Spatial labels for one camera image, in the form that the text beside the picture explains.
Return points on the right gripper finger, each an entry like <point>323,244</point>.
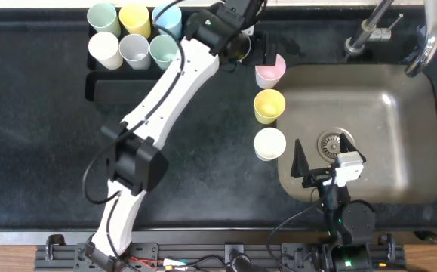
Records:
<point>346,145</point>
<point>300,162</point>

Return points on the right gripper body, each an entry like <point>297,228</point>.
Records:
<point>316,177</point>

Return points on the white cup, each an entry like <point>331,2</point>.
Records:
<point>104,47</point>
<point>269,143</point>

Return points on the yellow cup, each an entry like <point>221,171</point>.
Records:
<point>135,19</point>
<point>269,104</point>

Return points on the pink cup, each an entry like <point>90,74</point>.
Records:
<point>269,77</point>

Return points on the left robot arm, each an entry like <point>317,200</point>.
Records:
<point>195,64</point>

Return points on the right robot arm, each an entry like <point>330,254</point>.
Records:
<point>357,221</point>

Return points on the steel sink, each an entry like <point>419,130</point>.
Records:
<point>384,113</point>

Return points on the steel tap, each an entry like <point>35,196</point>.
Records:
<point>365,28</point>

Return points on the green cup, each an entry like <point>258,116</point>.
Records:
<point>160,47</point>
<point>103,19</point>

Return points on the blue cup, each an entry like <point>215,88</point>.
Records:
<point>169,22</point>

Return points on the grey cup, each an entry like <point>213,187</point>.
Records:
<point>134,49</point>

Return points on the black tray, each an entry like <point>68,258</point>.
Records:
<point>112,90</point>

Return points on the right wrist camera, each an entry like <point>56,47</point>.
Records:
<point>348,170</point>

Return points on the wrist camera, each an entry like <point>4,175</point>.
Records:
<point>250,30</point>
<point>348,170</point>

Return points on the mounting rail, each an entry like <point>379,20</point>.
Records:
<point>203,251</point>

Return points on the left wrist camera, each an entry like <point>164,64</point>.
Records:
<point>250,30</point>

